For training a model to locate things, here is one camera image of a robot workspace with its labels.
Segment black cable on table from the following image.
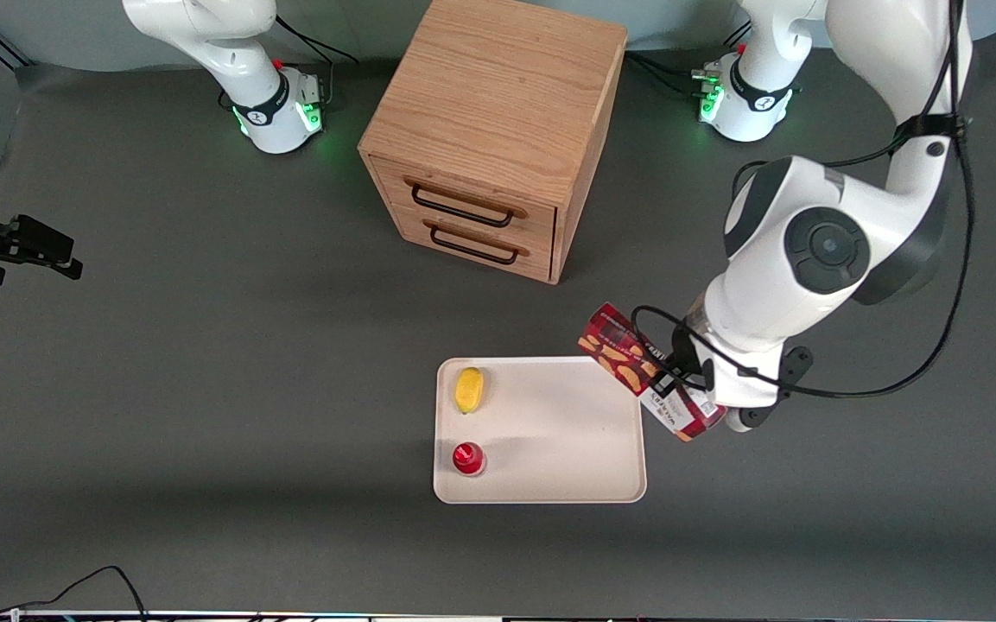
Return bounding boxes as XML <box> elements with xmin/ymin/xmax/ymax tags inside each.
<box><xmin>0</xmin><ymin>566</ymin><xmax>149</xmax><ymax>622</ymax></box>

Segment wooden drawer cabinet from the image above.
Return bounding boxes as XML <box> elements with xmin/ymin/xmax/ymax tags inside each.
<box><xmin>358</xmin><ymin>0</ymin><xmax>629</xmax><ymax>286</ymax></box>

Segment black metal drawer handle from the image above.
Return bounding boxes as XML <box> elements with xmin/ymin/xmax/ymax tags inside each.
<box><xmin>410</xmin><ymin>182</ymin><xmax>517</xmax><ymax>230</ymax></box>
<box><xmin>429</xmin><ymin>225</ymin><xmax>521</xmax><ymax>266</ymax></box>

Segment wooden drawer front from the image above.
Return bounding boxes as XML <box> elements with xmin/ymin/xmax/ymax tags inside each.
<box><xmin>372</xmin><ymin>157</ymin><xmax>558</xmax><ymax>250</ymax></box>
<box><xmin>392</xmin><ymin>206</ymin><xmax>555</xmax><ymax>282</ymax></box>

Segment red cookie box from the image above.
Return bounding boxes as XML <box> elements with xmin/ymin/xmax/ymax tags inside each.
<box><xmin>578</xmin><ymin>302</ymin><xmax>728</xmax><ymax>443</ymax></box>

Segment black right arm base cables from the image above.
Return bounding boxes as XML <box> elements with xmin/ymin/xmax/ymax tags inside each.
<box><xmin>276</xmin><ymin>13</ymin><xmax>360</xmax><ymax>111</ymax></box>

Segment yellow mango toy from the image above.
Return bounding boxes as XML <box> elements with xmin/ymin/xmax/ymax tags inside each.
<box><xmin>454</xmin><ymin>366</ymin><xmax>485</xmax><ymax>416</ymax></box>

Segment black left arm base cables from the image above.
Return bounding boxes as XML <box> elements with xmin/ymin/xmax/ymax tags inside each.
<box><xmin>625</xmin><ymin>24</ymin><xmax>751</xmax><ymax>100</ymax></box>

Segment beige plastic tray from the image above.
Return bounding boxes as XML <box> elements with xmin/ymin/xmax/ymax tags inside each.
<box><xmin>433</xmin><ymin>356</ymin><xmax>648</xmax><ymax>505</ymax></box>

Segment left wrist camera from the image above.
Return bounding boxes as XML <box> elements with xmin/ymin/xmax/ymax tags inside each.
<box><xmin>738</xmin><ymin>345</ymin><xmax>815</xmax><ymax>433</ymax></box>

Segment black arm base cables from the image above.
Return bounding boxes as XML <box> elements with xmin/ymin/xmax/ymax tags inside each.
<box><xmin>625</xmin><ymin>24</ymin><xmax>751</xmax><ymax>100</ymax></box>
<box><xmin>276</xmin><ymin>13</ymin><xmax>360</xmax><ymax>111</ymax></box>

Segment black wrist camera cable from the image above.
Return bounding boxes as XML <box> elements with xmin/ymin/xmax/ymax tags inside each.
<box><xmin>631</xmin><ymin>0</ymin><xmax>979</xmax><ymax>401</ymax></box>

